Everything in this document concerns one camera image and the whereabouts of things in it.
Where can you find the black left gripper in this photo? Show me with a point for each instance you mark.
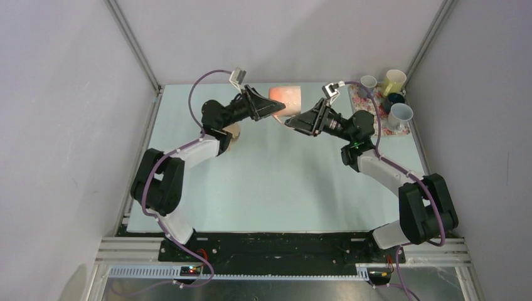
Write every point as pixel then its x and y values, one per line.
pixel 258 107

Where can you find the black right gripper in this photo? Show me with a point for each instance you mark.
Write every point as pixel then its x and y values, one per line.
pixel 312 121

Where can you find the orange mug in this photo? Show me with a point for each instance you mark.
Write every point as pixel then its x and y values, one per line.
pixel 291 97

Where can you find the tan ceramic mug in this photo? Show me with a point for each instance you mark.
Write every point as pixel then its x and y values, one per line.
pixel 234 130

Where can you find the grey blue mug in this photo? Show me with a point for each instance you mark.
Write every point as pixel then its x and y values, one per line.
pixel 367 85

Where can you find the dark blue mug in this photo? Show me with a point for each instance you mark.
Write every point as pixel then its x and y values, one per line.
pixel 390 100

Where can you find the yellow mug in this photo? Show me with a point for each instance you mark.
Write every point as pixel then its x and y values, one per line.
pixel 393 82

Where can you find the white translucent mug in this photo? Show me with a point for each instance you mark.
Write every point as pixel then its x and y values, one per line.
pixel 399 117

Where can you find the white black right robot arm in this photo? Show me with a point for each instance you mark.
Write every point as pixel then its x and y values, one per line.
pixel 425 207

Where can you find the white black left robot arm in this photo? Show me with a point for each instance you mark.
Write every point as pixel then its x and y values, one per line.
pixel 158 182

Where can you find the floral pattern tray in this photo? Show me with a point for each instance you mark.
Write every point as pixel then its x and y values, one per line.
pixel 367 104

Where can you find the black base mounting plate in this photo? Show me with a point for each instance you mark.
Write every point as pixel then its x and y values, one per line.
pixel 279 254

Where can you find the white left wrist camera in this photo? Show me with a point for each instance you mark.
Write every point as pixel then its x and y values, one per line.
pixel 236 78

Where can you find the aluminium frame rail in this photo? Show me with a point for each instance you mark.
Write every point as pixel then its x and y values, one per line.
pixel 137 258

